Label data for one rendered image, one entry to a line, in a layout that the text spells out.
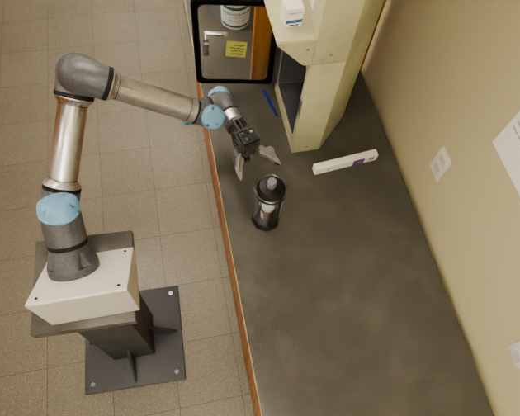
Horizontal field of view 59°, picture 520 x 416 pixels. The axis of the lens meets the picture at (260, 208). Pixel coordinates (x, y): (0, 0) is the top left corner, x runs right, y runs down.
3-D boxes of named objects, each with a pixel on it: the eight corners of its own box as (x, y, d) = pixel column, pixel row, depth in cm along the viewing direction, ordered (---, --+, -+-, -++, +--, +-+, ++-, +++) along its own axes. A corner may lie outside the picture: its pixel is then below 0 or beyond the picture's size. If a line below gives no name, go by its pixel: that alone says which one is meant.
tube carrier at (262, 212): (286, 224, 165) (294, 195, 146) (259, 235, 162) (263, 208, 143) (271, 199, 169) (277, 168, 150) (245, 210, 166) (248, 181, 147)
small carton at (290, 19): (296, 13, 134) (299, -5, 128) (301, 26, 132) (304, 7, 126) (280, 16, 133) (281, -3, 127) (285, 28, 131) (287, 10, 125)
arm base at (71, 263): (40, 284, 135) (32, 254, 132) (57, 260, 149) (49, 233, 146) (93, 278, 136) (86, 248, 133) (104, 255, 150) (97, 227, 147)
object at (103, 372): (85, 394, 222) (6, 368, 142) (86, 298, 243) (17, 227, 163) (186, 379, 229) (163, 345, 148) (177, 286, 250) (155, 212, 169)
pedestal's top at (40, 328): (35, 338, 147) (30, 335, 143) (40, 245, 161) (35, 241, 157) (137, 323, 151) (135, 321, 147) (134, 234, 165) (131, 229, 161)
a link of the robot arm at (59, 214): (46, 252, 132) (33, 209, 127) (44, 236, 143) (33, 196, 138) (89, 242, 136) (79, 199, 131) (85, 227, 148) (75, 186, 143)
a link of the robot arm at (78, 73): (65, 46, 119) (232, 104, 143) (62, 46, 129) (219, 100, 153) (54, 91, 121) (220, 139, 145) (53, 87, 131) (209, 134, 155)
